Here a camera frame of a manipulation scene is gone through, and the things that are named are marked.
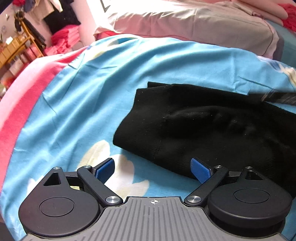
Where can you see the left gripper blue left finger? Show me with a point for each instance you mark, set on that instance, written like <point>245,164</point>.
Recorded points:
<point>104,170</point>

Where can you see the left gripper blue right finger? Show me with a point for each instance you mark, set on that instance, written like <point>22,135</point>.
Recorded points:
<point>200,170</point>

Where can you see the black knit pants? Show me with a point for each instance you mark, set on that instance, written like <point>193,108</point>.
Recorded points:
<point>170,124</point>

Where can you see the blue floral bed sheet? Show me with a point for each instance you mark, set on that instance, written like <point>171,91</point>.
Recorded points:
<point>73,121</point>

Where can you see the pink red blanket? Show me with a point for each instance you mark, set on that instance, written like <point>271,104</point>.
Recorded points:
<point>21,97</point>

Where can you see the red folded clothes pile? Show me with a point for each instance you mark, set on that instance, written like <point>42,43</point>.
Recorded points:
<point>63,40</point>

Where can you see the teal grey striped pillow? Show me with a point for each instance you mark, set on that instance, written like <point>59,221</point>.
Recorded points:
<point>286,53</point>

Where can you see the grey pink pillow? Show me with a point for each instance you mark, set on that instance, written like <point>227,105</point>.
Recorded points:
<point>225,24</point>

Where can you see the wooden shelf rack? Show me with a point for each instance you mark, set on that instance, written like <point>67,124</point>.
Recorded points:
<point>25,47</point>

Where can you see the hanging dark clothes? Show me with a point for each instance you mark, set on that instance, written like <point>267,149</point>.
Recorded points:
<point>56,14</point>

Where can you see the red fabric at headboard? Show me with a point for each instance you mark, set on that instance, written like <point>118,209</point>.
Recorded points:
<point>290,22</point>

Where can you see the pink bolster pillow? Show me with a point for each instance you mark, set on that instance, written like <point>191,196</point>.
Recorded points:
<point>272,7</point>

